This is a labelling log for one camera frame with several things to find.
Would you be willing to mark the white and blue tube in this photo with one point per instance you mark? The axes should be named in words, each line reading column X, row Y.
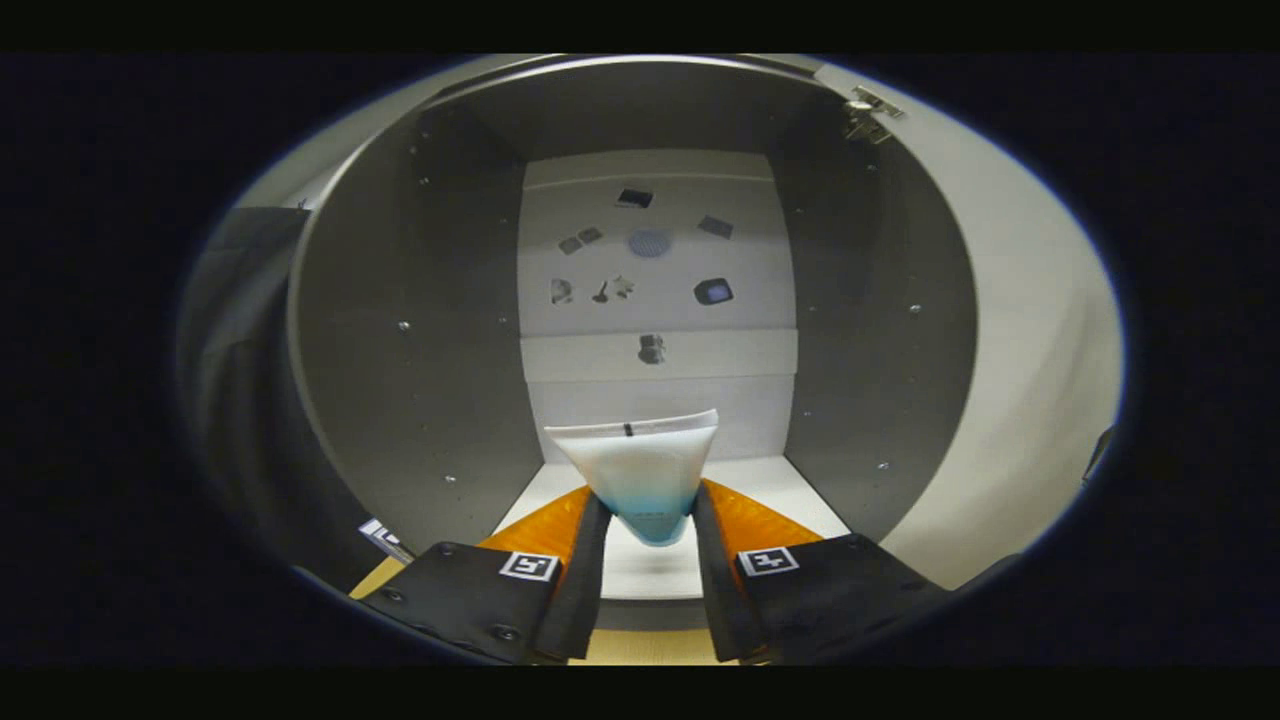
column 640, row 470

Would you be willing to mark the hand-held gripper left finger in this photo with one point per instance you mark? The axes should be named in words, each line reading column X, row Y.
column 580, row 590

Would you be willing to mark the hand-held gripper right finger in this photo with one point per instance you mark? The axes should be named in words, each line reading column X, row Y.
column 720, row 590

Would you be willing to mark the grey cabinet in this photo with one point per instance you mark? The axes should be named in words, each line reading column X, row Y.
column 400, row 380

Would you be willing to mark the black backdrop cloth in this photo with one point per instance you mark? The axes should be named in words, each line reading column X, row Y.
column 240, row 400

